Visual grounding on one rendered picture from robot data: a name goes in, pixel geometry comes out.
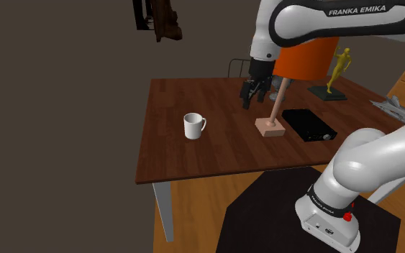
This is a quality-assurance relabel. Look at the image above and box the dark metal chair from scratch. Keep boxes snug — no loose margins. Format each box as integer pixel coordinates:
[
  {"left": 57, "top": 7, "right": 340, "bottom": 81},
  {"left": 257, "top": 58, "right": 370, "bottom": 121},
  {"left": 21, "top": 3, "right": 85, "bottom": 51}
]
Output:
[{"left": 227, "top": 58, "right": 252, "bottom": 78}]

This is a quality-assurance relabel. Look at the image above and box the grey jagged object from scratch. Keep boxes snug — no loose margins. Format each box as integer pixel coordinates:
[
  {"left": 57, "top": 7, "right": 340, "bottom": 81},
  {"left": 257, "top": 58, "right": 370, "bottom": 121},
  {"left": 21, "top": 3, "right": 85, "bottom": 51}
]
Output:
[{"left": 369, "top": 94, "right": 405, "bottom": 124}]

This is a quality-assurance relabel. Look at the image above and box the dark robot stand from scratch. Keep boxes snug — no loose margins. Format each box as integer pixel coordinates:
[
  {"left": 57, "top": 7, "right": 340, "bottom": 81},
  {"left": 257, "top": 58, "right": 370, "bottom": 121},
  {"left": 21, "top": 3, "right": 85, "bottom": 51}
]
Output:
[{"left": 216, "top": 166, "right": 402, "bottom": 253}]

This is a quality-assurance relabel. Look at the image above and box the grey round object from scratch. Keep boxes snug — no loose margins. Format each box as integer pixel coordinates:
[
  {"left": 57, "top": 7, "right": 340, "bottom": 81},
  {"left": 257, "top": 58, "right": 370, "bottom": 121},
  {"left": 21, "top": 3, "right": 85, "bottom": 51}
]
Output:
[{"left": 270, "top": 75, "right": 294, "bottom": 103}]

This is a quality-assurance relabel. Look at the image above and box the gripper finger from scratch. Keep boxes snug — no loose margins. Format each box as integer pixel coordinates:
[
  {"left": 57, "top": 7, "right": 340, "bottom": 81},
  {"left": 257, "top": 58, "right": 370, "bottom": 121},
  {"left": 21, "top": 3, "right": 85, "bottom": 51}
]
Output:
[
  {"left": 257, "top": 82, "right": 271, "bottom": 104},
  {"left": 239, "top": 80, "right": 260, "bottom": 111}
]

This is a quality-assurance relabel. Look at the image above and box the orange shade table lamp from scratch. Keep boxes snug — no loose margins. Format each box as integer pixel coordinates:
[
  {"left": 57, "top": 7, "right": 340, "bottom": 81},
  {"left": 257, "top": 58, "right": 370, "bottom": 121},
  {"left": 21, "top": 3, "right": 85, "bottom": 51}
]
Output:
[{"left": 254, "top": 36, "right": 340, "bottom": 138}]

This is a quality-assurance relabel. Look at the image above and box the brown wooden table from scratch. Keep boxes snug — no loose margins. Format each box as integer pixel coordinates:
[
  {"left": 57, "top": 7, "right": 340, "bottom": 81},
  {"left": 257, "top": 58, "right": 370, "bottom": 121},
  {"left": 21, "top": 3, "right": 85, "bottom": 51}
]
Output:
[{"left": 135, "top": 75, "right": 405, "bottom": 243}]

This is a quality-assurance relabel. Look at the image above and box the yellow figure on dark base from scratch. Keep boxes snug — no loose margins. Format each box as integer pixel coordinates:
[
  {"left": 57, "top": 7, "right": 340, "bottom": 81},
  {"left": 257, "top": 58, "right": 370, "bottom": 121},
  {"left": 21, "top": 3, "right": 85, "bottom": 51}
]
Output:
[{"left": 307, "top": 46, "right": 352, "bottom": 102}]

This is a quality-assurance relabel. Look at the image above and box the white mug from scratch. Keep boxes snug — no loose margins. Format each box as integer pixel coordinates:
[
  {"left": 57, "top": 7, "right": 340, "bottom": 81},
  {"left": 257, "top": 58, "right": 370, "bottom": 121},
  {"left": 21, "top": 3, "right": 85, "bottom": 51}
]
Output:
[{"left": 183, "top": 112, "right": 208, "bottom": 140}]

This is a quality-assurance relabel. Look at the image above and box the black flat electronic box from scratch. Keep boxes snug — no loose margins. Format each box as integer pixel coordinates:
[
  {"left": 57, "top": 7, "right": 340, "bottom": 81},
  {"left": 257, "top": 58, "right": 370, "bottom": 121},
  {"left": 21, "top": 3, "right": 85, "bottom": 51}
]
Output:
[{"left": 281, "top": 108, "right": 338, "bottom": 143}]

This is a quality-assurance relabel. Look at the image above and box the dark brown wooden furniture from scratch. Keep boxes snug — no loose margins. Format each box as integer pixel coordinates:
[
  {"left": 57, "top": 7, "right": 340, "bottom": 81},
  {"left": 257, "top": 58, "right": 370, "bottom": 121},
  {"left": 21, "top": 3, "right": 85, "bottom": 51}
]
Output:
[{"left": 132, "top": 0, "right": 183, "bottom": 43}]

